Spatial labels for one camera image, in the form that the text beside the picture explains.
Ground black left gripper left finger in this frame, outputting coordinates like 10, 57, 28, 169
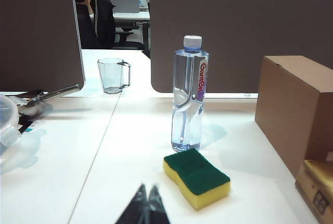
114, 183, 150, 224

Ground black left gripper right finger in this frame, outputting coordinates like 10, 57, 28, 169
148, 184, 171, 224

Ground yellow green scouring sponge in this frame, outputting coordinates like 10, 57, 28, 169
162, 147, 232, 212

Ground clear Ganten water bottle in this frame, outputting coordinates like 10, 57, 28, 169
171, 34, 210, 153

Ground clear glass mug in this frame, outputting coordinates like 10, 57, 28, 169
97, 57, 132, 95

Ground dark printed card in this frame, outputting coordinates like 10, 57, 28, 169
18, 120, 35, 135

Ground metal ladle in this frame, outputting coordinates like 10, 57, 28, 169
15, 84, 82, 117

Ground clear plastic container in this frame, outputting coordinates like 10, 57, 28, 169
0, 94, 22, 147

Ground gold tissue pack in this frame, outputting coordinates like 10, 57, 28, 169
294, 159, 333, 224

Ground brown cardboard box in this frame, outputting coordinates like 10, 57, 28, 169
254, 55, 333, 178

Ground office chair with black jacket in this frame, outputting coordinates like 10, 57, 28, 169
89, 0, 145, 51

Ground wide brown desk partition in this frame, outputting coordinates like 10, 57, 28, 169
148, 0, 333, 95

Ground narrow brown desk partition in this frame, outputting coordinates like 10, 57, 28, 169
0, 0, 86, 93

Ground grey background desk partition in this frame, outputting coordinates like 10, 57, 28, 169
106, 0, 142, 15

